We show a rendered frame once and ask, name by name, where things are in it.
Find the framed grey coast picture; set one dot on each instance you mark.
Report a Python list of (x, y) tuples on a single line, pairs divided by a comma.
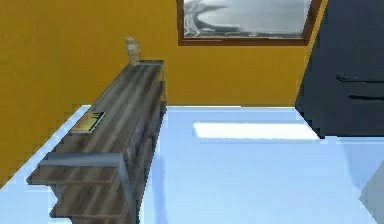
[(246, 20)]

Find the brown wooden shelf unit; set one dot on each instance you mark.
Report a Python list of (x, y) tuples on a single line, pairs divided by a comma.
[(130, 110)]

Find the yellow book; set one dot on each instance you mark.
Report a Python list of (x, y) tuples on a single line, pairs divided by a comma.
[(88, 122)]

